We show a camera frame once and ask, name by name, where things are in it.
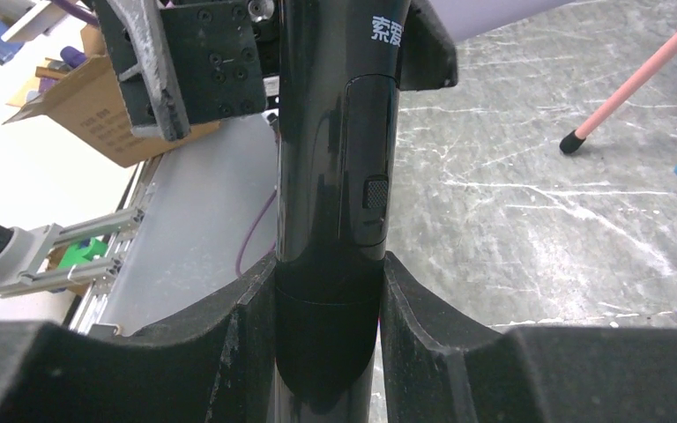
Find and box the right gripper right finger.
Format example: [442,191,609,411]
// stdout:
[380,253,677,422]

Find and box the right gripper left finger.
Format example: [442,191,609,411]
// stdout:
[0,256,275,422]

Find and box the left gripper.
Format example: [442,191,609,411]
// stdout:
[93,1,279,142]

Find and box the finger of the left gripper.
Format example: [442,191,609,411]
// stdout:
[399,0,458,91]

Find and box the black microphone orange tip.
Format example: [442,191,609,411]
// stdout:
[275,1,410,422]

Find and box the pink music stand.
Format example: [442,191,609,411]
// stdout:
[559,30,677,155]

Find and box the cardboard box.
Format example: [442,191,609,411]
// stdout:
[5,25,220,167]

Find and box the green plastic object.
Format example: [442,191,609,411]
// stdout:
[57,238,108,269]

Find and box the grey aluminium fixture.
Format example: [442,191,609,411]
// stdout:
[0,207,145,298]

